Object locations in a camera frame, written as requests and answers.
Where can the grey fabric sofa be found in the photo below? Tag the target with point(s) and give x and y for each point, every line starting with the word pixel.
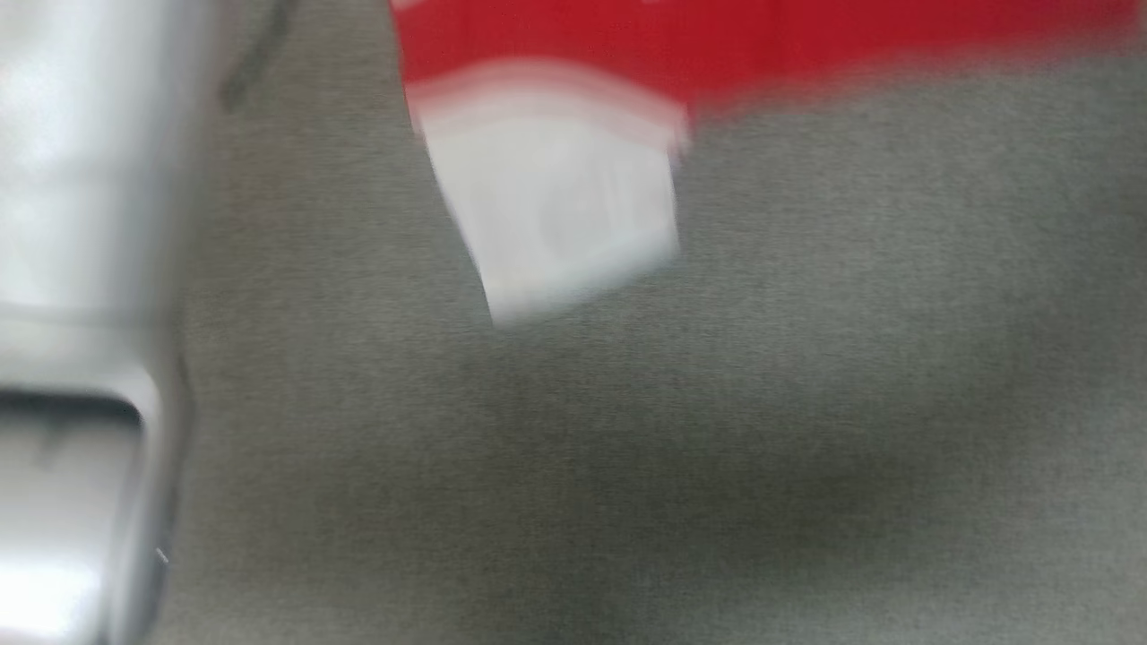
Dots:
pixel 717 403

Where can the red and white garment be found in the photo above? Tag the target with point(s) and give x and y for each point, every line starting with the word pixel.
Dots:
pixel 556 179

